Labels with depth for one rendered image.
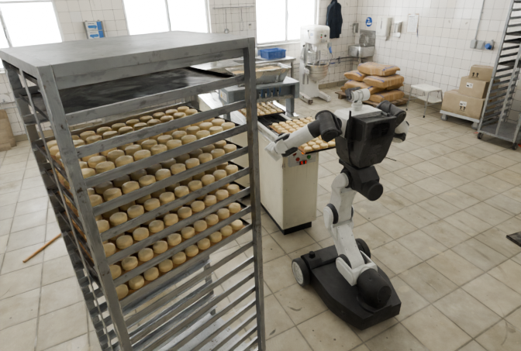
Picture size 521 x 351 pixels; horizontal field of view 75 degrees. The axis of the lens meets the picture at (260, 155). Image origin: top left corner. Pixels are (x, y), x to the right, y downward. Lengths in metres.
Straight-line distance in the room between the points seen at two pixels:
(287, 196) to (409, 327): 1.24
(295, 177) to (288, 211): 0.33
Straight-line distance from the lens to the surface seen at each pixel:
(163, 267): 1.35
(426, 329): 2.64
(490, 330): 2.80
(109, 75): 0.98
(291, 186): 2.84
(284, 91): 3.39
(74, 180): 0.98
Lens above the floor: 1.95
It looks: 25 degrees down
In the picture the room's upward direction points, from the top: 2 degrees counter-clockwise
